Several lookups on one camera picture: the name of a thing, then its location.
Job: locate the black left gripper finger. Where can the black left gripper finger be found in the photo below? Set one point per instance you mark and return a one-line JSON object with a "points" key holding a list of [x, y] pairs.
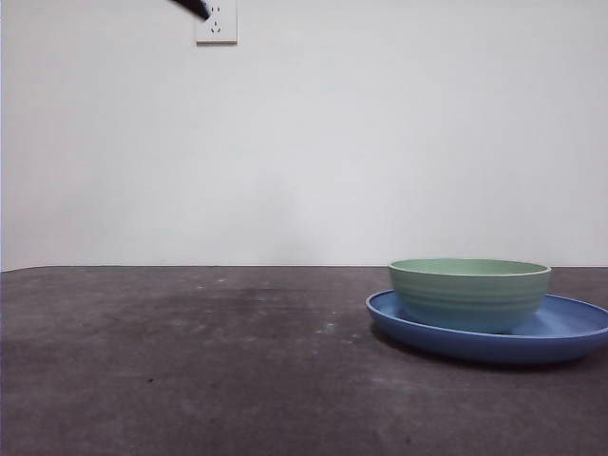
{"points": [[195, 6]]}

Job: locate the green ribbed bowl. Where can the green ribbed bowl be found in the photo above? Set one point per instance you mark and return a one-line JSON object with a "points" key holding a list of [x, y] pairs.
{"points": [[470, 299]]}

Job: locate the blue round plate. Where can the blue round plate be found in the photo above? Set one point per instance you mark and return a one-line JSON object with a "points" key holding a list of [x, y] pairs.
{"points": [[475, 350]]}

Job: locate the white wall socket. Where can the white wall socket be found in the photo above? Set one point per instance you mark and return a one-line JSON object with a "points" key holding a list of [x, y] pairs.
{"points": [[223, 28]]}

